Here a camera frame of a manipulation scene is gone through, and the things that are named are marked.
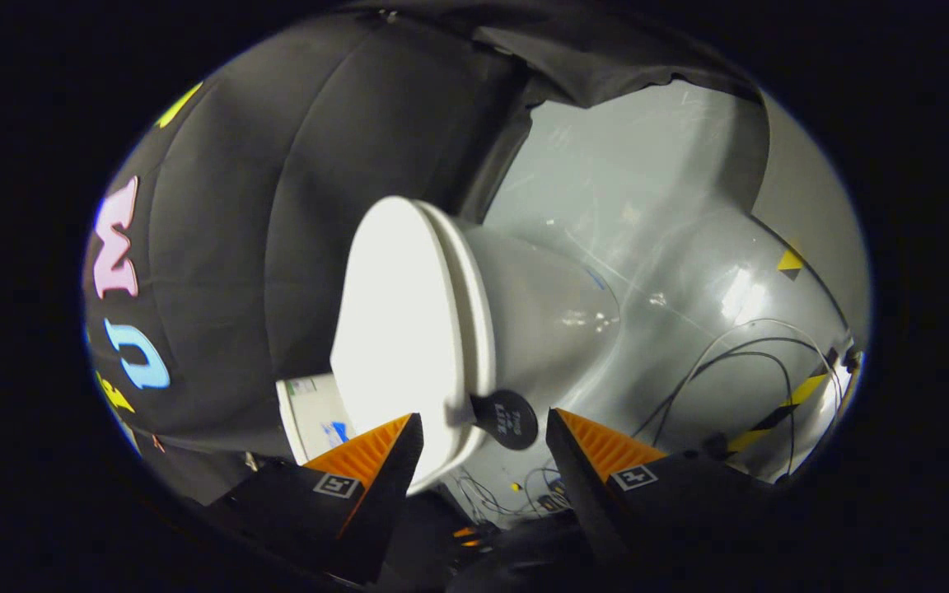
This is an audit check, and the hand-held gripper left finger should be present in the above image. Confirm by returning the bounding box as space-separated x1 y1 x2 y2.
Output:
207 413 425 586

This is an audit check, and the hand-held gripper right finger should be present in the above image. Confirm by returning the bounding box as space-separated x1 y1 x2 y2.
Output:
545 407 778 573

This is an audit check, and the black round lid handle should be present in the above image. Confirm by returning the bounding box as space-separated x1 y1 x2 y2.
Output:
470 389 540 451

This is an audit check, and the white toilet body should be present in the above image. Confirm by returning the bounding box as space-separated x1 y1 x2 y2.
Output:
276 224 622 467

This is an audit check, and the long yellow black floor tape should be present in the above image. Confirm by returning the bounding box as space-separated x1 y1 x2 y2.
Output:
724 372 830 455

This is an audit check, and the tangled cable bundle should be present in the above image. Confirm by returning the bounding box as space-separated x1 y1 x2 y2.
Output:
448 464 576 528

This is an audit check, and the black floor cable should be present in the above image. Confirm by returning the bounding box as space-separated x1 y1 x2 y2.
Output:
631 336 798 479

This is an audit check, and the white floor cable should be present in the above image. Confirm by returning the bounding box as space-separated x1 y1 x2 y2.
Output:
652 317 846 429

